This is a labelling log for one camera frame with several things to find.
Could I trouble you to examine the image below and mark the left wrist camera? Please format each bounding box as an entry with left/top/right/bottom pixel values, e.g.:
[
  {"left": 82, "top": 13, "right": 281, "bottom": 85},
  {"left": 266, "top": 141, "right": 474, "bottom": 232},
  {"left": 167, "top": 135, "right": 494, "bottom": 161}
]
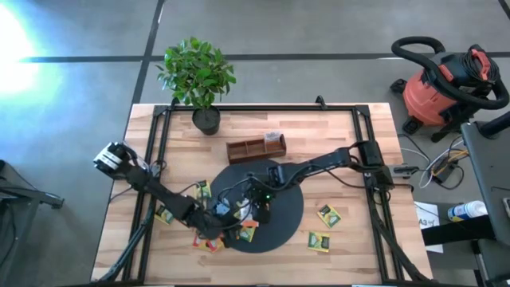
[{"left": 213, "top": 199, "right": 232, "bottom": 216}]

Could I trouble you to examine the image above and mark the white and blue spray can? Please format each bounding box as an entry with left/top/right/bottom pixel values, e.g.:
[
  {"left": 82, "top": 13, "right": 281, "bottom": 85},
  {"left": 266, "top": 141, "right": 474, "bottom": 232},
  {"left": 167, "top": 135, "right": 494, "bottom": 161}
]
[{"left": 447, "top": 200, "right": 488, "bottom": 222}]

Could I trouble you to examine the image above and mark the black metal cart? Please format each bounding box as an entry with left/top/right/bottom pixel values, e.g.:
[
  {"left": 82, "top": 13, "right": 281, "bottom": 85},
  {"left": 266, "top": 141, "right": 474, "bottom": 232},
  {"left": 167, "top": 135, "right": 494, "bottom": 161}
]
[{"left": 0, "top": 159, "right": 65, "bottom": 287}]

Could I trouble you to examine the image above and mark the black desk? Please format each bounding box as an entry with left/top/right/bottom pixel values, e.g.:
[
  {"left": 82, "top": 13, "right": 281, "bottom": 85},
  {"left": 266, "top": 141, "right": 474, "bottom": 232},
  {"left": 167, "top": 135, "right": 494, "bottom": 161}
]
[{"left": 421, "top": 121, "right": 510, "bottom": 287}]

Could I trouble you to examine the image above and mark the brown wooden tea organizer box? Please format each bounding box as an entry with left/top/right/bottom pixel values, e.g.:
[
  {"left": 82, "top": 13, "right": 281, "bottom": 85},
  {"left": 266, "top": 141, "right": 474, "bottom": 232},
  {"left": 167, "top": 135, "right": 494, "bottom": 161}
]
[{"left": 226, "top": 133, "right": 288, "bottom": 165}]

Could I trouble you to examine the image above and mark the yellow floor cable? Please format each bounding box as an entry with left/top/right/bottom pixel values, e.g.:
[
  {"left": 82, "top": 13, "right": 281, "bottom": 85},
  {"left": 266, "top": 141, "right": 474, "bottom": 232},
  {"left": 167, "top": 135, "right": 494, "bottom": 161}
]
[{"left": 432, "top": 147, "right": 470, "bottom": 176}]

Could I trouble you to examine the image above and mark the white paper sheet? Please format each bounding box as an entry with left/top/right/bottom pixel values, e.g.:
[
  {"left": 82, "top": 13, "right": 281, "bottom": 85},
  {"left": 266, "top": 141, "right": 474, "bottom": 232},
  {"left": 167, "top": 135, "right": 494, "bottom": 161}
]
[{"left": 413, "top": 201, "right": 444, "bottom": 254}]

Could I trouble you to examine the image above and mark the black aluminium table frame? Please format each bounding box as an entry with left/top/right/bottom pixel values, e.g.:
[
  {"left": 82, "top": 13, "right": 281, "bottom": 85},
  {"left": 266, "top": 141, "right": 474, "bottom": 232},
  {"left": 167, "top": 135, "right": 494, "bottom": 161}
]
[{"left": 97, "top": 95, "right": 434, "bottom": 287}]

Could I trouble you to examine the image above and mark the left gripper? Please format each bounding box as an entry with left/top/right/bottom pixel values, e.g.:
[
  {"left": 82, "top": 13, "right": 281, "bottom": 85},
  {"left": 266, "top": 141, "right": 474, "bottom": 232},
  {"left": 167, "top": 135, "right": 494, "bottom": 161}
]
[{"left": 186, "top": 200, "right": 242, "bottom": 249}]

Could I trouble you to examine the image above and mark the green plant in black pot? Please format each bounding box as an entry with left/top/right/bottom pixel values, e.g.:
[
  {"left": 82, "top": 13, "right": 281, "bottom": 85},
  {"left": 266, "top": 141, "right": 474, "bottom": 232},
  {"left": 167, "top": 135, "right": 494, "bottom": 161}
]
[{"left": 156, "top": 37, "right": 237, "bottom": 136}]

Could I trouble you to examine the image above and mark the black power strip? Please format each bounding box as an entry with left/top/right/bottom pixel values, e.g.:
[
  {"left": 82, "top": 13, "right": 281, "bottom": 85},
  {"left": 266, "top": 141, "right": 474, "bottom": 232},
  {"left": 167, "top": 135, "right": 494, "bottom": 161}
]
[{"left": 431, "top": 160, "right": 459, "bottom": 185}]

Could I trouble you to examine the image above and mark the white floor cable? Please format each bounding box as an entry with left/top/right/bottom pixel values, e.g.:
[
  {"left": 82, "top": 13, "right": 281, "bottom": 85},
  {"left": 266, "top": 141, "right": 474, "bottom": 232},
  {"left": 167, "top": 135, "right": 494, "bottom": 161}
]
[{"left": 418, "top": 147, "right": 453, "bottom": 190}]

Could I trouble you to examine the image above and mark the lemon lime green tea bag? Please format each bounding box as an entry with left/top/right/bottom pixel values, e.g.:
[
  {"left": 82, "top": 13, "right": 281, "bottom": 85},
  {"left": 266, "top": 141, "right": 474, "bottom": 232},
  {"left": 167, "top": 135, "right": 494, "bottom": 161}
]
[
  {"left": 307, "top": 231, "right": 331, "bottom": 253},
  {"left": 194, "top": 179, "right": 213, "bottom": 200},
  {"left": 316, "top": 204, "right": 343, "bottom": 229},
  {"left": 237, "top": 226, "right": 257, "bottom": 243},
  {"left": 154, "top": 205, "right": 175, "bottom": 226}
]

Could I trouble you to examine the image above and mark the red and black shop vacuum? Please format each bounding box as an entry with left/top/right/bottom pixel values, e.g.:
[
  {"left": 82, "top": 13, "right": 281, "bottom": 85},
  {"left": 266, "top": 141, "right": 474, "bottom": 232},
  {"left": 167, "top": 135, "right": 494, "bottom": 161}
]
[{"left": 390, "top": 44, "right": 501, "bottom": 144}]

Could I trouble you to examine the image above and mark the mango orange tea bag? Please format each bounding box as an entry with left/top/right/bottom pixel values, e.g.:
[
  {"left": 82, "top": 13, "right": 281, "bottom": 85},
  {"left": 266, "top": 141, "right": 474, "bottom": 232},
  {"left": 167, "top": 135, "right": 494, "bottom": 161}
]
[
  {"left": 206, "top": 238, "right": 225, "bottom": 254},
  {"left": 192, "top": 234, "right": 210, "bottom": 251}
]

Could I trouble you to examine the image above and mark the round dark woven placemat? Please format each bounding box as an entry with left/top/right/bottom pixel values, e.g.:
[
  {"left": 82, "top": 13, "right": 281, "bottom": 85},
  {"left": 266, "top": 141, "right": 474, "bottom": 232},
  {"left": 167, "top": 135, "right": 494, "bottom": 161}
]
[{"left": 210, "top": 159, "right": 304, "bottom": 254}]

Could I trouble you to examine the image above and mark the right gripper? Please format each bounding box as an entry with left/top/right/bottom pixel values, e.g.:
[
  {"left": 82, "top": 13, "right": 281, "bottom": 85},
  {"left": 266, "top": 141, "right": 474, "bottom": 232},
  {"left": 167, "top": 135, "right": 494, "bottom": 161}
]
[{"left": 246, "top": 175, "right": 279, "bottom": 225}]

